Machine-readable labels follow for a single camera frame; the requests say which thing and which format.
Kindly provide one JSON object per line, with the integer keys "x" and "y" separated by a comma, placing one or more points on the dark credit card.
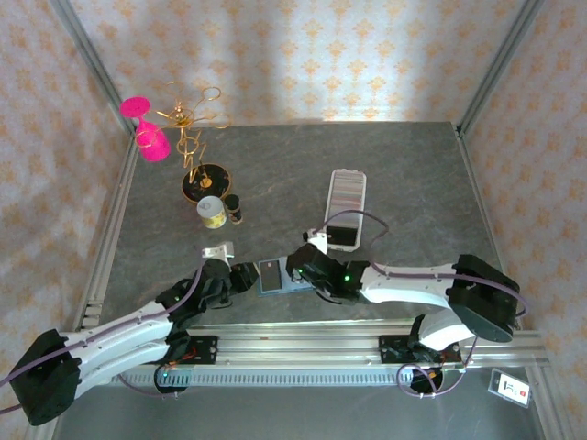
{"x": 270, "y": 277}

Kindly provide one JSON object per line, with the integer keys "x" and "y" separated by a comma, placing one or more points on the white card tray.
{"x": 341, "y": 249}

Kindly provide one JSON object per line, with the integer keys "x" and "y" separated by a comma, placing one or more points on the teal card holder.
{"x": 286, "y": 288}

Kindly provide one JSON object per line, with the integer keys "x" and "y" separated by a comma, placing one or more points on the stack of credit cards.
{"x": 346, "y": 192}

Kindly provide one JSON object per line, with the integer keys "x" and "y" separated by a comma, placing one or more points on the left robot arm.
{"x": 114, "y": 334}

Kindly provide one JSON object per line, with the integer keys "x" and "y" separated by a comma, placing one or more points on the clear badge holder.
{"x": 509, "y": 387}

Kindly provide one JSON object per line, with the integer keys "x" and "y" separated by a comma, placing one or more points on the dark spice bottle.
{"x": 235, "y": 210}

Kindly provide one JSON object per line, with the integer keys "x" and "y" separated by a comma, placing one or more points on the yellow printed tin can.
{"x": 212, "y": 213}

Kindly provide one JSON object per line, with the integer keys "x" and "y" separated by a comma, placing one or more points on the pink wine glass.
{"x": 153, "y": 146}

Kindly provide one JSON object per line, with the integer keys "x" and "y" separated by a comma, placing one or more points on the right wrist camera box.
{"x": 316, "y": 240}

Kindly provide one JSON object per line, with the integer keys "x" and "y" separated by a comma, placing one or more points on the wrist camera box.
{"x": 219, "y": 253}
{"x": 316, "y": 240}

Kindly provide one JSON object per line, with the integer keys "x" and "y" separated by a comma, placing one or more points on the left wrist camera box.
{"x": 219, "y": 253}

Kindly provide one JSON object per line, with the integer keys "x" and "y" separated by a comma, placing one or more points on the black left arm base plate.
{"x": 204, "y": 350}

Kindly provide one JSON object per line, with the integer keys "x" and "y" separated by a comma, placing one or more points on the aluminium mounting rail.
{"x": 298, "y": 348}

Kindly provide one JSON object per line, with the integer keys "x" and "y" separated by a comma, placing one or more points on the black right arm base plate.
{"x": 394, "y": 348}

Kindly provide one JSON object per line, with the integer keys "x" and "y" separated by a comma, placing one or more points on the aluminium side rail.
{"x": 481, "y": 215}
{"x": 114, "y": 215}

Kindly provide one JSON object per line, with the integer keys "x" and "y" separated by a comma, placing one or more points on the aluminium frame post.
{"x": 500, "y": 64}
{"x": 91, "y": 64}

